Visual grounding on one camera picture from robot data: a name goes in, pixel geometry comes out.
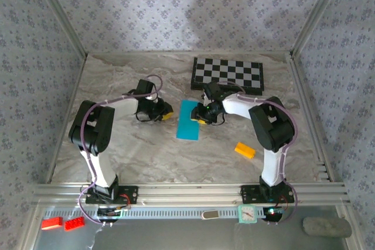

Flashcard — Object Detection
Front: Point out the studded red toy brick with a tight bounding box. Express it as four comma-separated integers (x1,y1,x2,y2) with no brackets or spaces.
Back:
64,216,86,232

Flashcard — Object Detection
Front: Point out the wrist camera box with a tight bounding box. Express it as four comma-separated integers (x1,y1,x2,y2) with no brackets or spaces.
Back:
137,78,158,101
202,81,224,102

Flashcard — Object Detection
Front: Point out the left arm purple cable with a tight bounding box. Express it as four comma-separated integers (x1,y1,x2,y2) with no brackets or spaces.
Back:
76,74,164,227

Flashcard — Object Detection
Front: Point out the wide aluminium mounting rail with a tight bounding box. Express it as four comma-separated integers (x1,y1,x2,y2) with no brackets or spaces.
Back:
31,182,351,206

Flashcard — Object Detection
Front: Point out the right aluminium frame post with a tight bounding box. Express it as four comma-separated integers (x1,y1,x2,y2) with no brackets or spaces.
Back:
291,0,349,57

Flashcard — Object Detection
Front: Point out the aluminium frame post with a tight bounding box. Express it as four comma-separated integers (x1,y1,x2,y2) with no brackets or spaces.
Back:
291,0,349,57
29,0,88,57

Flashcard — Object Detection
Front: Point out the thin aluminium rear rail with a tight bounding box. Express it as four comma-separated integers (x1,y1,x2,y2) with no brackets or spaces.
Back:
86,50,294,56

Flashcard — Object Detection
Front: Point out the black grey chessboard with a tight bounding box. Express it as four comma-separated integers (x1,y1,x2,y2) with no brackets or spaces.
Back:
190,57,265,96

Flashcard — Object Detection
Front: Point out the grey stone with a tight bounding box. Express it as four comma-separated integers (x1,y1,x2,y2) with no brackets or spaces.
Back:
302,216,352,238

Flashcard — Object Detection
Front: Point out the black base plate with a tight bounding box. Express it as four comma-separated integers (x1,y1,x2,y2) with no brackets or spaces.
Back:
240,184,295,204
85,185,139,206

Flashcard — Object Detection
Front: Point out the aluminium side rail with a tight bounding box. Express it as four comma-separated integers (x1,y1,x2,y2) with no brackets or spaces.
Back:
288,53,335,182
46,53,88,183

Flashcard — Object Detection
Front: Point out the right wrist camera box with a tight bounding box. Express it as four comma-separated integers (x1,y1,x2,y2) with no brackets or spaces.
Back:
202,81,224,102

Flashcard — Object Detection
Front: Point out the gripper thin black wire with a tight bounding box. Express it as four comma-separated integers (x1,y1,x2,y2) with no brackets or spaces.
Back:
209,114,226,126
135,112,161,124

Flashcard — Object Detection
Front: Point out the left aluminium side rail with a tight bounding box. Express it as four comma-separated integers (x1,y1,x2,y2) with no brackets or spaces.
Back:
46,53,88,183

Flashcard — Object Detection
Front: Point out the left aluminium frame post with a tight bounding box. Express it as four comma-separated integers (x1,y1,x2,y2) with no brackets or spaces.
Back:
29,0,88,57

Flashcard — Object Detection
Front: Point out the yellow toy block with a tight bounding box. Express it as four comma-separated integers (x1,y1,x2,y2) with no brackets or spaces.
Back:
234,142,257,160

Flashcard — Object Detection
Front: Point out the right gripper thin black wire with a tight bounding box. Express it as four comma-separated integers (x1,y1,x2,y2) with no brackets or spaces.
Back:
209,114,226,126

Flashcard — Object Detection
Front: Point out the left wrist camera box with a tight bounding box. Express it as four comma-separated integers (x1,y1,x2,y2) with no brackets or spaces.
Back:
137,78,158,101

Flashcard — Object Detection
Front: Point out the blue cloth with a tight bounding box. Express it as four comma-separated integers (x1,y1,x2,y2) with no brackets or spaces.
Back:
175,100,202,141

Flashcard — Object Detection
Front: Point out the smooth red toy brick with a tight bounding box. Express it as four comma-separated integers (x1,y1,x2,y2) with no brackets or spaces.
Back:
41,217,64,231

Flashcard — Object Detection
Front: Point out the teal square clock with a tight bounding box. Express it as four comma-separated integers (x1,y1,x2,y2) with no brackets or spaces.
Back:
237,204,258,224

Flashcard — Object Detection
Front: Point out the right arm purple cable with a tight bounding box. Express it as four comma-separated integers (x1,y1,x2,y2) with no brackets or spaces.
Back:
216,80,299,226

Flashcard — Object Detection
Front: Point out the left gripper thin black wire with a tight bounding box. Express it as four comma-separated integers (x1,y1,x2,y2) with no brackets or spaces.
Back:
135,112,161,124

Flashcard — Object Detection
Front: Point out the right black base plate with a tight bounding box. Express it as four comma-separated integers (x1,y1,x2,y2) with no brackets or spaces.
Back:
240,184,295,204

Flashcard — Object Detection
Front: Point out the perforated grey cable tray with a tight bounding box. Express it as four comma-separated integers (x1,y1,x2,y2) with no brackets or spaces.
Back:
42,206,282,220

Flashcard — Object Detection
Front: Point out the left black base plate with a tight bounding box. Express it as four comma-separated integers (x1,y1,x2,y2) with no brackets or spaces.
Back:
85,185,139,206

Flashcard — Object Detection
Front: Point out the right aluminium side rail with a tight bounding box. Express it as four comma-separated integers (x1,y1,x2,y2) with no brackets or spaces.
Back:
288,53,335,182

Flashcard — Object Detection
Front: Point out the small grey oval pad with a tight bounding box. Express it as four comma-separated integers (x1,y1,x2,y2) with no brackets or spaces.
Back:
201,210,219,221

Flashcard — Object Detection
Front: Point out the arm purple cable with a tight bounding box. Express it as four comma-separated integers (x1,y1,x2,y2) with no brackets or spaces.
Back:
76,74,164,227
216,80,299,226

